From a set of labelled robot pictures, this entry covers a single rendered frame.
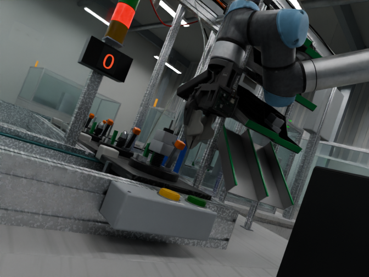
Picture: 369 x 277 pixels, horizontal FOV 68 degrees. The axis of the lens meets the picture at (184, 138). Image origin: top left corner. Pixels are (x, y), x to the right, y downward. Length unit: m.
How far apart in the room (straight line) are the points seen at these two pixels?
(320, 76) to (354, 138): 8.78
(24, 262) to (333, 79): 0.66
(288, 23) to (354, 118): 9.06
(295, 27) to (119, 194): 0.46
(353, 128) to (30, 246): 9.36
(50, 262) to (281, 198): 0.79
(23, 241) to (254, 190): 0.66
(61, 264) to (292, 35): 0.56
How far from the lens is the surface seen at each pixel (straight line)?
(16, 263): 0.40
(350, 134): 9.50
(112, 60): 0.76
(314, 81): 0.70
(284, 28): 0.62
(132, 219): 0.46
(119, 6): 0.81
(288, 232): 2.32
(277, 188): 1.05
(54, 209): 0.49
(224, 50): 0.65
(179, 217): 0.51
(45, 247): 0.44
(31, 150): 0.73
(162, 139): 0.71
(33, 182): 0.47
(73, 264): 0.42
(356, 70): 0.73
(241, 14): 0.69
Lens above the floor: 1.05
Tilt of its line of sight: 3 degrees up
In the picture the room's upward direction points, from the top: 21 degrees clockwise
